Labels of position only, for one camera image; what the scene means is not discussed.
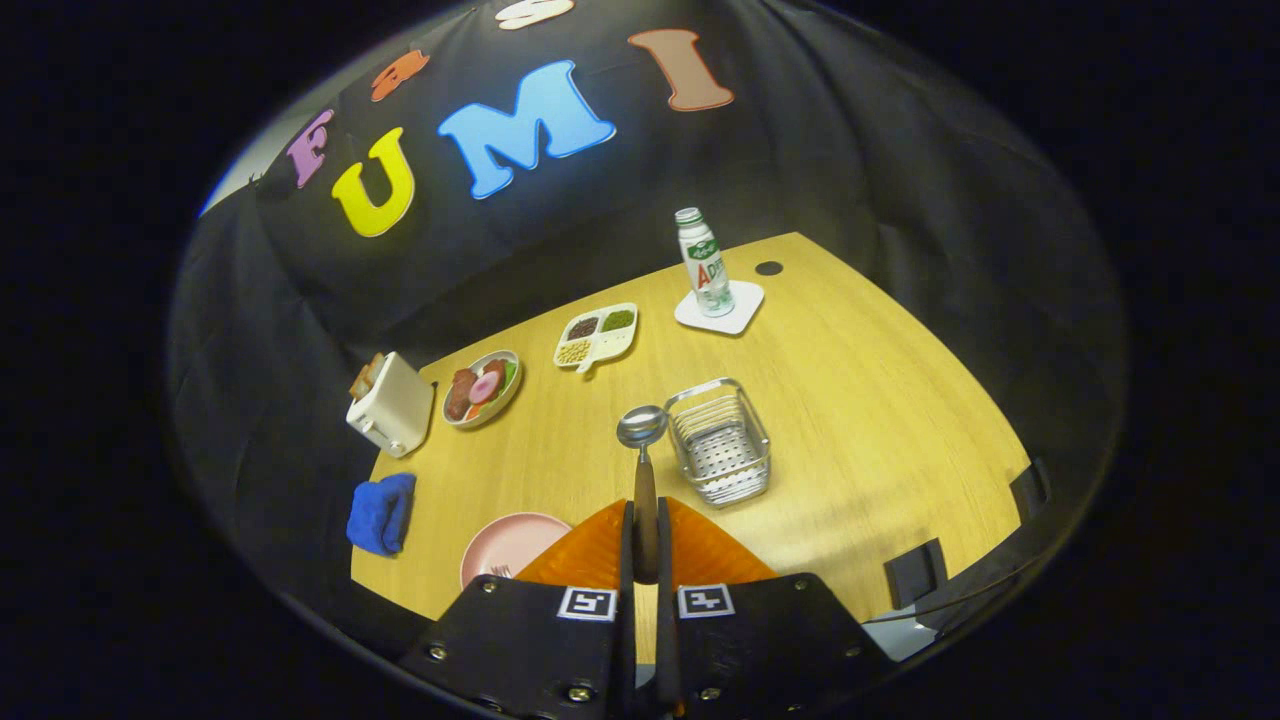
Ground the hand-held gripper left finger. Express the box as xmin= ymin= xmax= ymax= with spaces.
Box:
xmin=398 ymin=499 xmax=638 ymax=720

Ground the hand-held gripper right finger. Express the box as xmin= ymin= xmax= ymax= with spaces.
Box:
xmin=655 ymin=497 xmax=897 ymax=720

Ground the wooden handled metal spoon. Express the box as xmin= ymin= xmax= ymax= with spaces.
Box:
xmin=617 ymin=405 xmax=669 ymax=585

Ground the pink round plate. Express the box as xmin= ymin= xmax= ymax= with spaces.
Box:
xmin=460 ymin=512 xmax=574 ymax=590

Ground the black table clamp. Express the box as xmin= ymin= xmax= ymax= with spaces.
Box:
xmin=884 ymin=538 xmax=949 ymax=610
xmin=1010 ymin=458 xmax=1054 ymax=522

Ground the blue folded cloth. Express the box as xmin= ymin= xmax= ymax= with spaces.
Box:
xmin=346 ymin=473 xmax=418 ymax=557

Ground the bowl of meat and vegetables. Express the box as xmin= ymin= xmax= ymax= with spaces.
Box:
xmin=442 ymin=349 xmax=524 ymax=431

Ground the white divided dish of beans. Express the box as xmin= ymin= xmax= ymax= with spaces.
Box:
xmin=553 ymin=302 xmax=640 ymax=376

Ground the white toaster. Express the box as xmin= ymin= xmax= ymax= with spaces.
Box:
xmin=346 ymin=351 xmax=437 ymax=459

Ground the white square coaster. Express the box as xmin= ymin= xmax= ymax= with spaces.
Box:
xmin=674 ymin=280 xmax=766 ymax=336

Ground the white plastic drink bottle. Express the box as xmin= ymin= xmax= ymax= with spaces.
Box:
xmin=674 ymin=207 xmax=736 ymax=318

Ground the black backdrop cloth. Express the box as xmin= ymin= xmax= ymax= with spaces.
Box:
xmin=168 ymin=0 xmax=1129 ymax=646

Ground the silver wire basket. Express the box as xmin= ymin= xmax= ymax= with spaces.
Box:
xmin=664 ymin=377 xmax=773 ymax=509

